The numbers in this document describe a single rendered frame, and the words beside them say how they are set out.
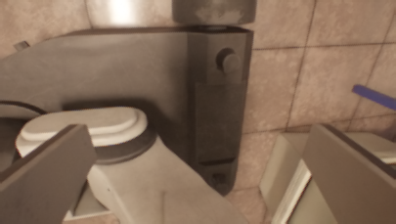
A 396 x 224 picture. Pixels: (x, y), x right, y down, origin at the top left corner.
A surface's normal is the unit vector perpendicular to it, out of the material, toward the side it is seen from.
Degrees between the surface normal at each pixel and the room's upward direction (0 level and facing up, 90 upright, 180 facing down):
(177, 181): 90
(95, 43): 0
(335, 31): 0
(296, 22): 0
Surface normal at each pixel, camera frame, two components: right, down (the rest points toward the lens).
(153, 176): 0.00, -0.88
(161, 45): 0.19, 0.47
